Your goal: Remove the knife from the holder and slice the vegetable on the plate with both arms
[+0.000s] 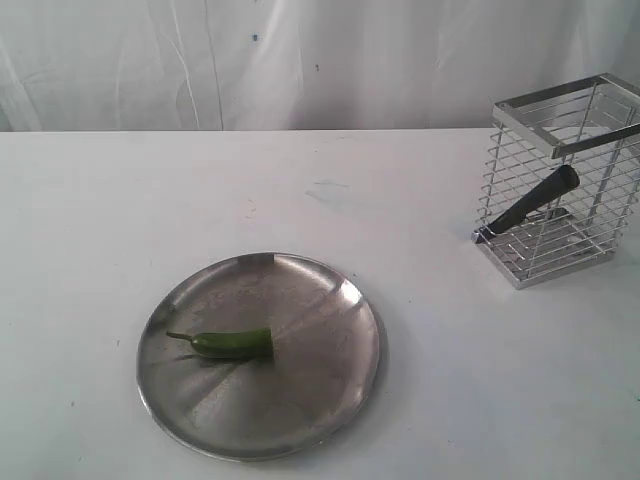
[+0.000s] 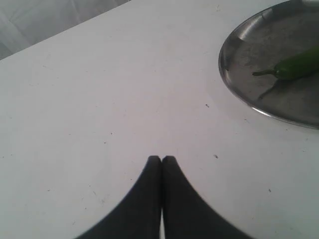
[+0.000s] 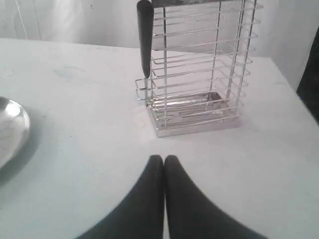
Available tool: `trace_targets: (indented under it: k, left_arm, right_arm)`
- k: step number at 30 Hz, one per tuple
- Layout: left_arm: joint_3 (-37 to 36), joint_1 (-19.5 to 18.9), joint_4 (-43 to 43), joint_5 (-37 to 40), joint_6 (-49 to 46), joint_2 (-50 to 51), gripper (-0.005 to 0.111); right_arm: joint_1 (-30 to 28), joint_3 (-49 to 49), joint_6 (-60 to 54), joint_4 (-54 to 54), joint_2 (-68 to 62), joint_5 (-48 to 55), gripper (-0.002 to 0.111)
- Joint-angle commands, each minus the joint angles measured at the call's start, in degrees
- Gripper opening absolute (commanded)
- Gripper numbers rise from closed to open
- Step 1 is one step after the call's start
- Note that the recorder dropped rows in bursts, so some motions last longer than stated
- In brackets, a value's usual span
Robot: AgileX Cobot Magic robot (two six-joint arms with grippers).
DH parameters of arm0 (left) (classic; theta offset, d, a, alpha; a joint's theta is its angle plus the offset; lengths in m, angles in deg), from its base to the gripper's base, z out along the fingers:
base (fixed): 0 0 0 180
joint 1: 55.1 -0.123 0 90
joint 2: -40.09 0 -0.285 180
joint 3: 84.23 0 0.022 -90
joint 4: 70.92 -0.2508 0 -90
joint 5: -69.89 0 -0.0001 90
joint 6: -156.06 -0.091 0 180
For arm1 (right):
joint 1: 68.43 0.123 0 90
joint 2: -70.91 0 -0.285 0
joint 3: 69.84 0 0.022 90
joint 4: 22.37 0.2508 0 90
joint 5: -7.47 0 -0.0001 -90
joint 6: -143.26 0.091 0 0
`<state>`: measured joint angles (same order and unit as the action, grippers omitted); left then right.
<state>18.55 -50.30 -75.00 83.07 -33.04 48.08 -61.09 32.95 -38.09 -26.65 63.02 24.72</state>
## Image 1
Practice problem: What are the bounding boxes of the dark green vegetable piece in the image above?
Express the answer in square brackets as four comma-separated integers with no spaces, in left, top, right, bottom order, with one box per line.
[166,328,274,360]

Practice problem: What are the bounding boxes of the black kitchen knife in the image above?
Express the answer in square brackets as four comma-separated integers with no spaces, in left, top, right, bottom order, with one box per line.
[483,165,580,238]

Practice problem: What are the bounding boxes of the round stainless steel plate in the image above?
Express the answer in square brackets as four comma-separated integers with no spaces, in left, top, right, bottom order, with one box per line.
[136,253,382,461]

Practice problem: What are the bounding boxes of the white backdrop curtain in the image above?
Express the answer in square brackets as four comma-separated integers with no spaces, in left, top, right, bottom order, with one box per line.
[1,1,639,131]

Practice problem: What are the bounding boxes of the chrome wire utensil holder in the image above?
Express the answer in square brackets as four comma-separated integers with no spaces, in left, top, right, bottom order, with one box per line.
[471,73,639,289]

